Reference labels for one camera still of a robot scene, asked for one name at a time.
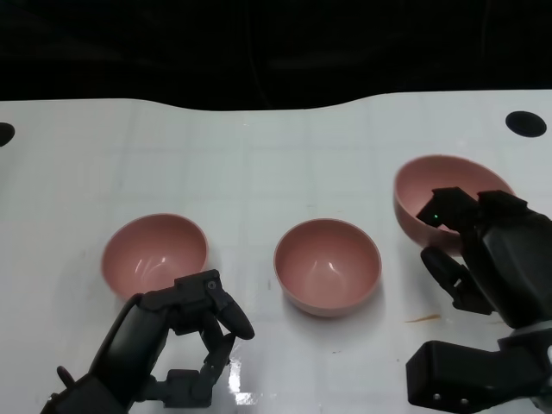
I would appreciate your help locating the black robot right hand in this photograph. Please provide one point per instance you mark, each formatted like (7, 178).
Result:
(513, 267)

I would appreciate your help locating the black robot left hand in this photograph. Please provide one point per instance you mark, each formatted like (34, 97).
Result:
(129, 340)

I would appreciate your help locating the pink plastic bowl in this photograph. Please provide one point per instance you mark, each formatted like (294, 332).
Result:
(155, 254)
(431, 172)
(328, 263)

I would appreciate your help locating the black round table grommet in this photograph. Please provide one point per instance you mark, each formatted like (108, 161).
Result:
(525, 123)
(5, 134)

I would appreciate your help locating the black backdrop cloth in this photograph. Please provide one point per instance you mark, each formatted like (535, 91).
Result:
(129, 43)

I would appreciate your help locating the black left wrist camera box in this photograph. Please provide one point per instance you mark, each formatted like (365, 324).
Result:
(82, 397)

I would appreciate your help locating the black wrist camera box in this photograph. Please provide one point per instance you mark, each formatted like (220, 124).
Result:
(453, 371)
(82, 397)

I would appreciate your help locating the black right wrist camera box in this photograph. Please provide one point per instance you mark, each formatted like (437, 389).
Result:
(453, 371)

